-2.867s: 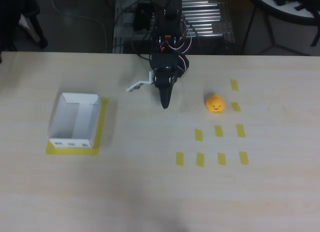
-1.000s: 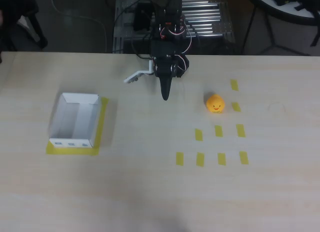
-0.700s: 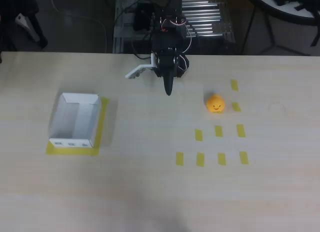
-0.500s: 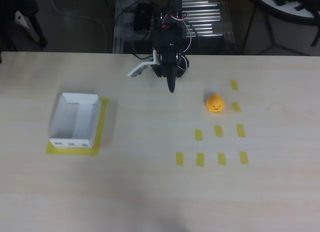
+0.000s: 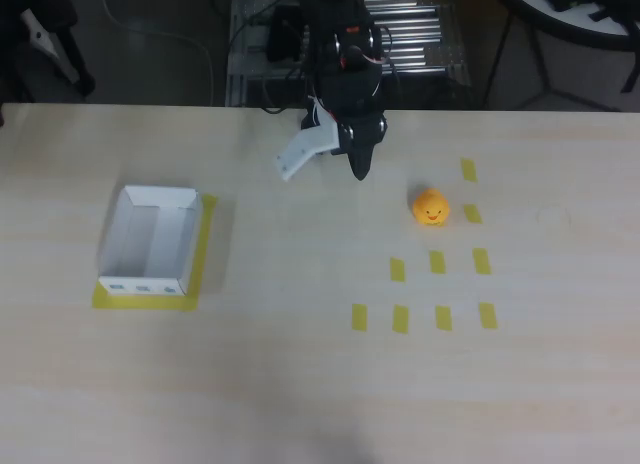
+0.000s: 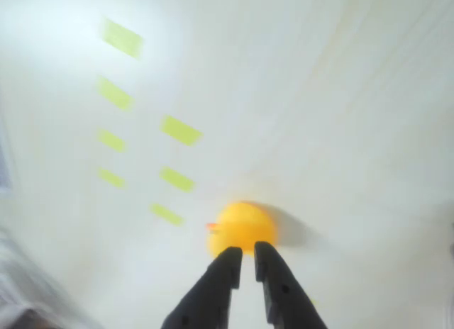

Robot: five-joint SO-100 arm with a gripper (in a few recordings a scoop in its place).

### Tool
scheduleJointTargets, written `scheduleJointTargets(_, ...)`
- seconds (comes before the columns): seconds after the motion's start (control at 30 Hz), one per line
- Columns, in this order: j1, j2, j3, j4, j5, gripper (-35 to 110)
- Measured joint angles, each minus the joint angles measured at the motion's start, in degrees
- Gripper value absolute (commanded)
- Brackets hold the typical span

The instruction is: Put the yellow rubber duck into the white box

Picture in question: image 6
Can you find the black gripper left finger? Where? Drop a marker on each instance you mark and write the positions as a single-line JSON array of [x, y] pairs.
[[213, 290]]

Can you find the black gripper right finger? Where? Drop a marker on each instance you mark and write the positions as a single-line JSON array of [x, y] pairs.
[[283, 300]]

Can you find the yellow rubber duck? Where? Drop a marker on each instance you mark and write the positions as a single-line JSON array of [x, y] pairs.
[[244, 222]]

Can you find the yellow tape strip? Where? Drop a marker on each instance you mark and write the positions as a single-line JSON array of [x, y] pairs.
[[166, 214], [111, 140], [115, 93], [111, 177], [313, 302], [122, 42], [181, 130], [176, 179]]

